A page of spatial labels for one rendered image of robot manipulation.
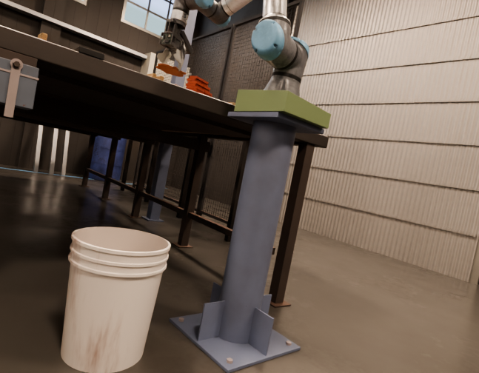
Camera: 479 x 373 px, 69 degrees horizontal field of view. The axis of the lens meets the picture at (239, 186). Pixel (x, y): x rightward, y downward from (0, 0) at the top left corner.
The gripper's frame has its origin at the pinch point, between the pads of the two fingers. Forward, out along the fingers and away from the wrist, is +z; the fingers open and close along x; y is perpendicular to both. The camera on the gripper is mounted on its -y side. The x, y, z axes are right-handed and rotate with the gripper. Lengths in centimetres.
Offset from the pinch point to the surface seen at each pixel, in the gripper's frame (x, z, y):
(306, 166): 54, 28, -54
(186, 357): 55, 103, 20
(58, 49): 10, 15, 57
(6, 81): 7, 29, 68
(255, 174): 55, 38, 3
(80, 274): 33, 77, 52
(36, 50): 8, 17, 62
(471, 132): 129, -54, -301
